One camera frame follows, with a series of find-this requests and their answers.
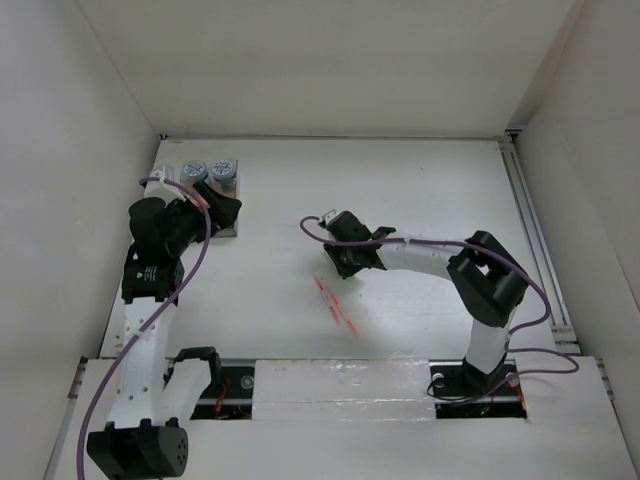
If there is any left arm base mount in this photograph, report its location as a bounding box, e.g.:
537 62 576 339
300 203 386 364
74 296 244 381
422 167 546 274
163 346 256 421

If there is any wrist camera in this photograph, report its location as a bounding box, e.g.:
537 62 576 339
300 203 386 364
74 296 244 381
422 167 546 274
321 210 340 226
144 164 184 204

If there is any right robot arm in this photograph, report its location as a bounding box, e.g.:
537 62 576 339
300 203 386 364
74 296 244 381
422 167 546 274
318 210 528 394

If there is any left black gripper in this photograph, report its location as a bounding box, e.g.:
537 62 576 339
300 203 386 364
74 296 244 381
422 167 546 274
165 181 240 256

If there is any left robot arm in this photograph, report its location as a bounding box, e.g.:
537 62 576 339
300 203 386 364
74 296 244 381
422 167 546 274
76 177 242 479

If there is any orange cap grey highlighter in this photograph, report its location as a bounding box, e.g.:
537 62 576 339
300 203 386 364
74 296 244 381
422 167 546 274
188 192 209 209

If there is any wooden clear organizer container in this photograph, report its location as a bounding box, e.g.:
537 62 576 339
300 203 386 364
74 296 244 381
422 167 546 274
181 159 242 237

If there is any blue slime jar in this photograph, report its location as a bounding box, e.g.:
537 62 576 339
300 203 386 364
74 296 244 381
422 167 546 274
211 160 237 192
181 159 210 185

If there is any aluminium rail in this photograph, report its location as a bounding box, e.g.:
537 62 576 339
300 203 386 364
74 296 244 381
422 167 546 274
496 129 582 356

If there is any pink thin pen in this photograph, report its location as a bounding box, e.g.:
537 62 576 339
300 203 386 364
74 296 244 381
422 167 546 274
329 293 359 337
313 275 344 324

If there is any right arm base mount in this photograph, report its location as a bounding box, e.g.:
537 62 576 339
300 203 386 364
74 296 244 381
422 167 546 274
426 360 528 420

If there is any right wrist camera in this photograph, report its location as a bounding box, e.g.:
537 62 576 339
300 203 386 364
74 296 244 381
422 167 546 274
321 210 340 226

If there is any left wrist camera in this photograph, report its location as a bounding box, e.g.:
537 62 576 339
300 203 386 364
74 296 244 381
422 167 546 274
144 164 184 204

